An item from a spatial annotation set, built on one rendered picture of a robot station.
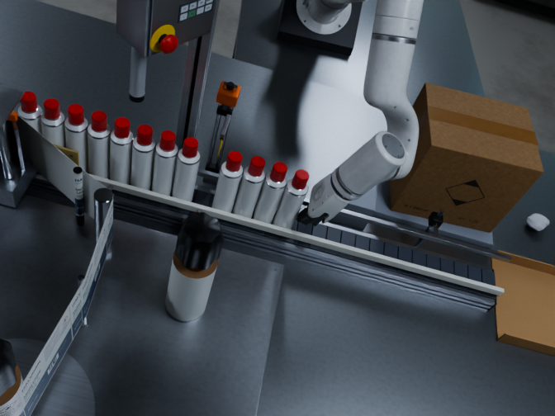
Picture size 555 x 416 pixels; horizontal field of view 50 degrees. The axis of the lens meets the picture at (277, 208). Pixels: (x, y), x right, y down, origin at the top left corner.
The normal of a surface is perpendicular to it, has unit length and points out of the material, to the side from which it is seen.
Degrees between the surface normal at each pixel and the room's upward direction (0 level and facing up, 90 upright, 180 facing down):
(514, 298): 0
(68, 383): 0
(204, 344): 0
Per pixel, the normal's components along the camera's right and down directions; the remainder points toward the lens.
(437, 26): 0.22, -0.60
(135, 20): -0.69, 0.47
